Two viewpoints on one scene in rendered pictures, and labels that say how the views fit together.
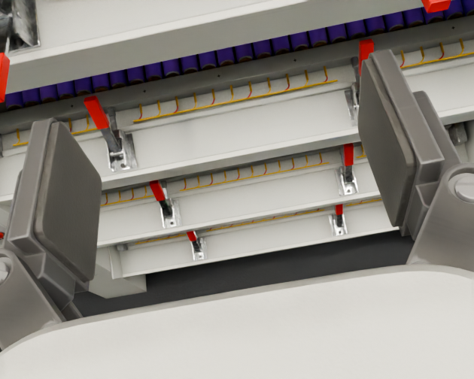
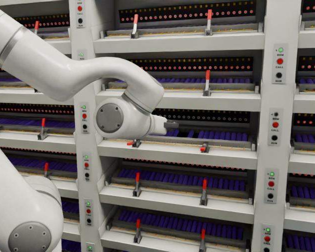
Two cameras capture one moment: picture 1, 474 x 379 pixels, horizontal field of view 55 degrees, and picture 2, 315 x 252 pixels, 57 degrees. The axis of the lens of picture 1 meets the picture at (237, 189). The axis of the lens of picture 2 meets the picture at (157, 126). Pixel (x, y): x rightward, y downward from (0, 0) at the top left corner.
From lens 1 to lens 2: 81 cm
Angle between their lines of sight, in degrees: 56
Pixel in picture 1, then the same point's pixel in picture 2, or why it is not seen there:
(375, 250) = not seen: outside the picture
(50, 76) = (135, 155)
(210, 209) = (151, 243)
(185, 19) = (164, 150)
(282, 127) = (180, 200)
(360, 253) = not seen: outside the picture
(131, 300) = not seen: outside the picture
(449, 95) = (229, 206)
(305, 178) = (188, 245)
